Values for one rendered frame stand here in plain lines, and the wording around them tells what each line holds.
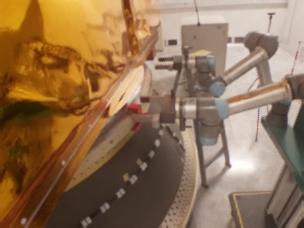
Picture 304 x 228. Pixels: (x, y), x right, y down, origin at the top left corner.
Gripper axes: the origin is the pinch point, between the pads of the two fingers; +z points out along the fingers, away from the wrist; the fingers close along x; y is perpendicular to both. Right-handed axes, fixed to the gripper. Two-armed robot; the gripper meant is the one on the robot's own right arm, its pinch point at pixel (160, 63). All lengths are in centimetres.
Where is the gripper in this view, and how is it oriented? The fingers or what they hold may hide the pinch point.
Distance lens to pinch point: 118.8
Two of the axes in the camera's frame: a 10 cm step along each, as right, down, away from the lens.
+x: 1.8, -5.6, 8.1
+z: -9.8, -0.2, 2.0
